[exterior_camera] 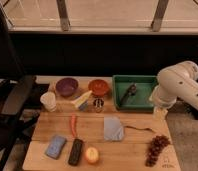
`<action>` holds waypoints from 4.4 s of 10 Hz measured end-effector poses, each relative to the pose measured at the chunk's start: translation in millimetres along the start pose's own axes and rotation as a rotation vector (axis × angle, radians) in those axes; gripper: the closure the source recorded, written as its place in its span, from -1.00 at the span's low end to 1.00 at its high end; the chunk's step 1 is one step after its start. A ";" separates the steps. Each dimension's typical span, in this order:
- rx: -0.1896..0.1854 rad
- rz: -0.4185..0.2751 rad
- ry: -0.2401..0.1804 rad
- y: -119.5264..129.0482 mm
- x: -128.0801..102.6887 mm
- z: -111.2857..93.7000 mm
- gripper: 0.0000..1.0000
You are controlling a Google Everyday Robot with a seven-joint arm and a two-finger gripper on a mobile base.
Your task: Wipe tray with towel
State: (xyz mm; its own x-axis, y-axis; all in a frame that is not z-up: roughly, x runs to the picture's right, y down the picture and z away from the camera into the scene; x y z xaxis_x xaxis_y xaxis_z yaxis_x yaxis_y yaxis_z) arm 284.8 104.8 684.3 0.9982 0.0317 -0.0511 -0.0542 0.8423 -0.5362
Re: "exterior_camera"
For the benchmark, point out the small dark metal can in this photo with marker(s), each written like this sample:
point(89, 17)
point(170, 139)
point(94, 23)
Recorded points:
point(98, 104)

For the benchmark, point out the green plastic tray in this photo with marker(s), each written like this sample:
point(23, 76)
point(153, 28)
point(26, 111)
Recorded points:
point(140, 101)

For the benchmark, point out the black remote bar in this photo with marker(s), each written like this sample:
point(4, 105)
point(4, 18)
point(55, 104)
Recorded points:
point(75, 152)

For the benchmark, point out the dark object in tray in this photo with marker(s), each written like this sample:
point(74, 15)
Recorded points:
point(131, 90)

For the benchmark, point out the white cup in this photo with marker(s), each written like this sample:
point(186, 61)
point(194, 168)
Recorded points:
point(48, 99)

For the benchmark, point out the orange bowl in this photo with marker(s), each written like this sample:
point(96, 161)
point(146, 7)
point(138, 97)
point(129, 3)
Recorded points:
point(98, 87)

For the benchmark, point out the thin dark twig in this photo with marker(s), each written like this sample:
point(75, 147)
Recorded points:
point(141, 129)

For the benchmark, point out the blue-grey towel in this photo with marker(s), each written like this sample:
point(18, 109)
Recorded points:
point(113, 129)

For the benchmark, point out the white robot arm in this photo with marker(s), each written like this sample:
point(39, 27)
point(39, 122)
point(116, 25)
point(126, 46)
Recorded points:
point(177, 81)

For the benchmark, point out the bunch of dark grapes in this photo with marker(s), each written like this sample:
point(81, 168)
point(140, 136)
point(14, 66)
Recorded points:
point(155, 148)

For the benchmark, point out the black office chair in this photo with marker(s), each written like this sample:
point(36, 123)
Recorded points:
point(11, 126)

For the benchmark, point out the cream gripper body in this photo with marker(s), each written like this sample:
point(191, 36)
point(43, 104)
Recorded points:
point(160, 113)

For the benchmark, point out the yellow round fruit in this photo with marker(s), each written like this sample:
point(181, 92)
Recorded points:
point(91, 155)

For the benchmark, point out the purple bowl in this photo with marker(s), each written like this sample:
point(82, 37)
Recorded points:
point(67, 86)

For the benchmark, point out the blue sponge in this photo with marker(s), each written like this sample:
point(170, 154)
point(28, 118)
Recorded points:
point(55, 146)

